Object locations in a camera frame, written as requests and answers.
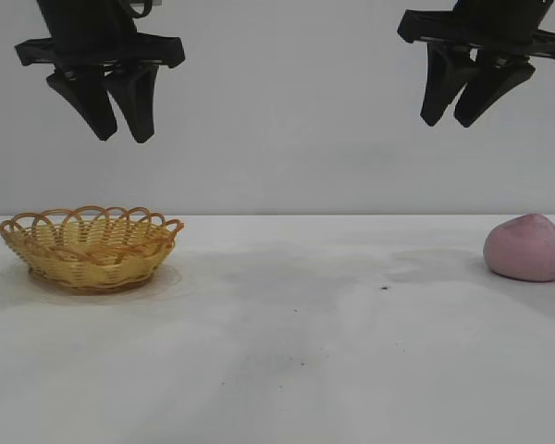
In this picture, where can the pink peach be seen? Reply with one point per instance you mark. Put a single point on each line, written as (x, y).
(525, 252)

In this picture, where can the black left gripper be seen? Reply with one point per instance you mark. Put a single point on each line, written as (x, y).
(88, 44)

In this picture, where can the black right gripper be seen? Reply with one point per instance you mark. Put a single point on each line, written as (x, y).
(490, 28)

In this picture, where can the yellow woven wicker basket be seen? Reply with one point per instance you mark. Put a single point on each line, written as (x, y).
(92, 266)

